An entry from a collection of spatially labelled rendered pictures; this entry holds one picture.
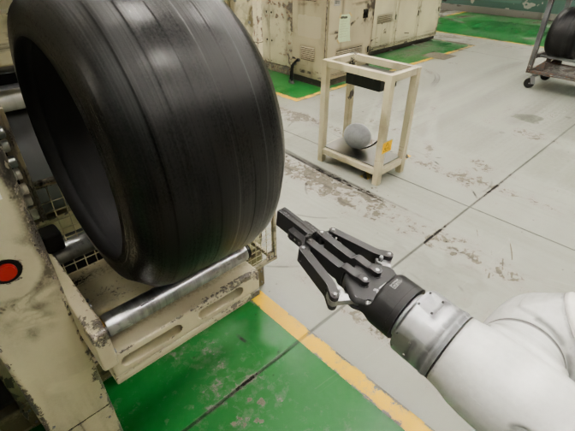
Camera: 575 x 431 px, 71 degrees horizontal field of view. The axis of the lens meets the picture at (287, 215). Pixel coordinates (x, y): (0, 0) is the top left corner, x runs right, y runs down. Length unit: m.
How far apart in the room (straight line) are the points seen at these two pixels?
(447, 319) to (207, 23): 0.52
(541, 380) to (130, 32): 0.62
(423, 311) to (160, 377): 1.51
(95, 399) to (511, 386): 0.85
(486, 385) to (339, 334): 1.51
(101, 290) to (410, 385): 1.27
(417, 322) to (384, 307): 0.04
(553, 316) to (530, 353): 0.10
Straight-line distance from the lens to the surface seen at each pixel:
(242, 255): 0.93
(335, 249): 0.58
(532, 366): 0.49
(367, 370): 1.86
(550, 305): 0.61
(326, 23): 5.09
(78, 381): 1.01
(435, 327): 0.49
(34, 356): 0.92
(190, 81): 0.61
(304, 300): 2.09
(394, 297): 0.51
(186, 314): 0.89
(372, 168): 3.05
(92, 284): 1.12
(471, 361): 0.48
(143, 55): 0.60
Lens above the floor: 1.50
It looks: 34 degrees down
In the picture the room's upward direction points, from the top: straight up
